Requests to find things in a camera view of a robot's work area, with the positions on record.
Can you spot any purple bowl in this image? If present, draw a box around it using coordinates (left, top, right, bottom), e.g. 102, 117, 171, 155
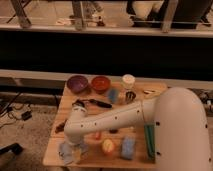
66, 75, 88, 94

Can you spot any orange carrot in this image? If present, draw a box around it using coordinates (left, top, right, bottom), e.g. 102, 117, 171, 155
95, 132, 101, 140

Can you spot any blue sponge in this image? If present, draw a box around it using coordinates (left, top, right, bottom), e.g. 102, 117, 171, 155
107, 88, 119, 104

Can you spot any green plastic tray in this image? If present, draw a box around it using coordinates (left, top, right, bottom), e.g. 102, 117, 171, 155
144, 125, 155, 158

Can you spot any wooden table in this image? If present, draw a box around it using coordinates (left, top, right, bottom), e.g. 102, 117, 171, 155
42, 81, 171, 171

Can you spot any black power adapter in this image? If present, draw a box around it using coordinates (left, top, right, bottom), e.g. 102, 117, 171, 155
21, 111, 32, 121

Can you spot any white lidded cup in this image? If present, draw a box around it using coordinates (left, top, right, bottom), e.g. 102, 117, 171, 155
122, 74, 135, 90

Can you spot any black handled brush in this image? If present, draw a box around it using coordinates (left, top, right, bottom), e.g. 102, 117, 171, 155
72, 99, 112, 109

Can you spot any banana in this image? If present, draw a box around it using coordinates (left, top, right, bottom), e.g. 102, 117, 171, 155
143, 89, 162, 96

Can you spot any black remote control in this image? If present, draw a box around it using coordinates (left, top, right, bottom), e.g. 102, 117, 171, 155
109, 129, 118, 134

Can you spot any red bowl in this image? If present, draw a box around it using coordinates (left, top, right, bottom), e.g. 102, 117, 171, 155
91, 76, 111, 94

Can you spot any metal cup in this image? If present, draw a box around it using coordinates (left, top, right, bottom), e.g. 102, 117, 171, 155
125, 91, 136, 104

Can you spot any bunch of dark grapes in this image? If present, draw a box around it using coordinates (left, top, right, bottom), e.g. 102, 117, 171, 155
55, 121, 66, 133

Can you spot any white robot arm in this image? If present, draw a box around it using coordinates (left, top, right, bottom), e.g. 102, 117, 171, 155
64, 87, 213, 171

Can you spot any blue folded cloth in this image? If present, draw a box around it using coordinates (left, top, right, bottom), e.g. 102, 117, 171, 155
121, 137, 135, 160

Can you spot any light blue towel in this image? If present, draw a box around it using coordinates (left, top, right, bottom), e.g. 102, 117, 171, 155
58, 141, 88, 165

